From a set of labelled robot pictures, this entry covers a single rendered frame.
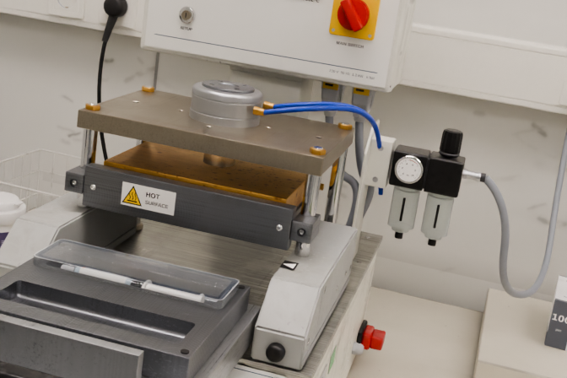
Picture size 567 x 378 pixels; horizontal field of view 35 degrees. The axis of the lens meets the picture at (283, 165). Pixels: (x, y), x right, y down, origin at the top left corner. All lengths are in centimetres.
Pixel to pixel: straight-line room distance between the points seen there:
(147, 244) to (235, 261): 11
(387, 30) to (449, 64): 38
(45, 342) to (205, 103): 37
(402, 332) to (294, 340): 60
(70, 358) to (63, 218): 29
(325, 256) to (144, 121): 24
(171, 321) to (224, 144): 22
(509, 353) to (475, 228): 30
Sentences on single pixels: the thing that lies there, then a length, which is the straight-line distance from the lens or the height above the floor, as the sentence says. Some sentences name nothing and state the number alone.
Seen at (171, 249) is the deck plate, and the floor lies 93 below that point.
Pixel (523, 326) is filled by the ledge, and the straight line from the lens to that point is 143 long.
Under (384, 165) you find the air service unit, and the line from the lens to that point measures 109.
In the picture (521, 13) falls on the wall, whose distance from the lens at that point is 148.
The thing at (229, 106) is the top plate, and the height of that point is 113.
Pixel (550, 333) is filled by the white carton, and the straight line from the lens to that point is 137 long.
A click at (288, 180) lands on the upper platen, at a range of 98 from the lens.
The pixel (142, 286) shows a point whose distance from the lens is 81.
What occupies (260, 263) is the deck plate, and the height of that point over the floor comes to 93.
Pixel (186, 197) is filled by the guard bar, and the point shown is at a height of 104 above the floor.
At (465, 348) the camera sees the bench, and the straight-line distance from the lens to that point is 142.
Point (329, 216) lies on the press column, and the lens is 106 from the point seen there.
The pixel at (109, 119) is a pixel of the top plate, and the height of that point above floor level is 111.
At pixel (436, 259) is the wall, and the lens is 157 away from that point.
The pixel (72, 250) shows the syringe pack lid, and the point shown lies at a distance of 87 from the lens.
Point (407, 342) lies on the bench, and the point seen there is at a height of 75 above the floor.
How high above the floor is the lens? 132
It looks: 14 degrees down
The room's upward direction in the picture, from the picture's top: 8 degrees clockwise
